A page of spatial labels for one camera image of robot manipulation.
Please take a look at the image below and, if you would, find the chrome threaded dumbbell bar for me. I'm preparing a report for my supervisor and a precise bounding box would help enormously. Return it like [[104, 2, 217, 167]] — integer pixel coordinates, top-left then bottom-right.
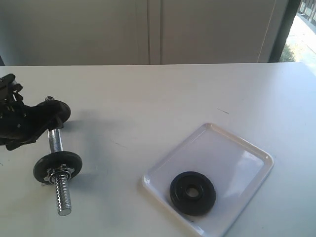
[[44, 95, 73, 217]]

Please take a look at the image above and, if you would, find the black weight plate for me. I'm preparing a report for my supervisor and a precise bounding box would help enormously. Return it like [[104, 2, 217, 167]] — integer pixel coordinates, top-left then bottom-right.
[[40, 100, 71, 123], [33, 151, 82, 185], [169, 171, 217, 216]]

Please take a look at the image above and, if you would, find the dark window frame post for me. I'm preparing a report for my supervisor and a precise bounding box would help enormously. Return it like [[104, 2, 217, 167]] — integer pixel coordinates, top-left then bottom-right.
[[268, 0, 301, 63]]

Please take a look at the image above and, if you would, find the white rectangular plastic tray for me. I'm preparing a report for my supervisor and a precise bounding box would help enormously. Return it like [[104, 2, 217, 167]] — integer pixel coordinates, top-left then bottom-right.
[[142, 123, 274, 237]]

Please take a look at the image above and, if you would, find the chrome star collar nut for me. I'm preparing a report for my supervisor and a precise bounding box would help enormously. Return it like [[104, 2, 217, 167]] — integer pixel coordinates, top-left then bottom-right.
[[40, 164, 75, 185]]

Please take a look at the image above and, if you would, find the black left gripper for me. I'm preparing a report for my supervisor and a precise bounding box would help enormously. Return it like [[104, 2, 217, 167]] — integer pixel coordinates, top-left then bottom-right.
[[0, 74, 64, 151]]

